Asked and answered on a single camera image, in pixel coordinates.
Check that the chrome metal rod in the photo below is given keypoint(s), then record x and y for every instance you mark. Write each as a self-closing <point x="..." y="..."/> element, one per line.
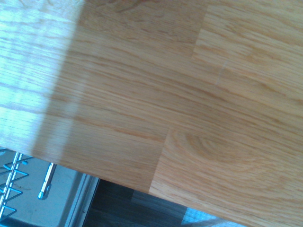
<point x="48" y="176"/>

